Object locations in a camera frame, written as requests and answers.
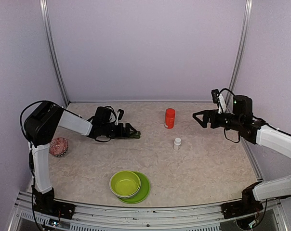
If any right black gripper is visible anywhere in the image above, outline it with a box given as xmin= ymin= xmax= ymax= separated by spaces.
xmin=193 ymin=109 xmax=243 ymax=131

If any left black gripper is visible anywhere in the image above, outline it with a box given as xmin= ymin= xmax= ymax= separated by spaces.
xmin=102 ymin=123 xmax=137 ymax=139

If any red pill bottle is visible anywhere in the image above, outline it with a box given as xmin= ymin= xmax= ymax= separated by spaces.
xmin=164 ymin=108 xmax=175 ymax=129

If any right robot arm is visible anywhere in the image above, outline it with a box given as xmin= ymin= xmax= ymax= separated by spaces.
xmin=192 ymin=95 xmax=291 ymax=214

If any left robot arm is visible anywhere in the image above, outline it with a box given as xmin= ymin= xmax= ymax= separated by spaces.
xmin=20 ymin=100 xmax=141 ymax=194

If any small white pill bottle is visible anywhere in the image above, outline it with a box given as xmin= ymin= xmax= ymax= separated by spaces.
xmin=173 ymin=138 xmax=182 ymax=150

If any green bowl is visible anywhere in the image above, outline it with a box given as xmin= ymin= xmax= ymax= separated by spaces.
xmin=109 ymin=171 xmax=141 ymax=199

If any green plate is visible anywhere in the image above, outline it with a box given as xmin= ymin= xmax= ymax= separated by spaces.
xmin=119 ymin=171 xmax=151 ymax=204

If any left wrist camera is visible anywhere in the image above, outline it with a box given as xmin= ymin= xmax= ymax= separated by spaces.
xmin=117 ymin=109 xmax=124 ymax=120

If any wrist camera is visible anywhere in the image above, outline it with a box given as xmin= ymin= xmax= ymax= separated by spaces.
xmin=211 ymin=89 xmax=219 ymax=104
xmin=117 ymin=109 xmax=124 ymax=120

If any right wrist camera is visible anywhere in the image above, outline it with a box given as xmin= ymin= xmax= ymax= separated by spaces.
xmin=211 ymin=89 xmax=219 ymax=104

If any left camera cable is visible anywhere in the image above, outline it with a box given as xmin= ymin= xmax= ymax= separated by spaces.
xmin=104 ymin=105 xmax=119 ymax=126

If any camera cable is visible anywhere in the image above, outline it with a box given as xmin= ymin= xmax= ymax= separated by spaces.
xmin=104 ymin=105 xmax=119 ymax=126
xmin=219 ymin=88 xmax=237 ymax=106

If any right camera cable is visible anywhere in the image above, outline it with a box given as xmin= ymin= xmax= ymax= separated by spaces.
xmin=219 ymin=88 xmax=237 ymax=106

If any left aluminium frame post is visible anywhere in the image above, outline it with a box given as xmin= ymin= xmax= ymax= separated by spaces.
xmin=40 ymin=0 xmax=70 ymax=107

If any aluminium frame post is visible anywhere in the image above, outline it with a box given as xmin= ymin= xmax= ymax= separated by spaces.
xmin=226 ymin=0 xmax=253 ymax=102
xmin=40 ymin=0 xmax=70 ymax=107

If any right aluminium frame post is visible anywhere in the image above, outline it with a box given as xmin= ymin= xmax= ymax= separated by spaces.
xmin=226 ymin=0 xmax=253 ymax=102

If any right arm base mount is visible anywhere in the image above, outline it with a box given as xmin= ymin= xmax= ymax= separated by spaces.
xmin=221 ymin=181 xmax=263 ymax=219

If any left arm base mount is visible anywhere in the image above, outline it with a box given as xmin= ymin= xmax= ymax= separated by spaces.
xmin=31 ymin=185 xmax=76 ymax=220

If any front aluminium rail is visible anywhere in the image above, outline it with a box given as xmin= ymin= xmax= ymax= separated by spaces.
xmin=5 ymin=192 xmax=291 ymax=231

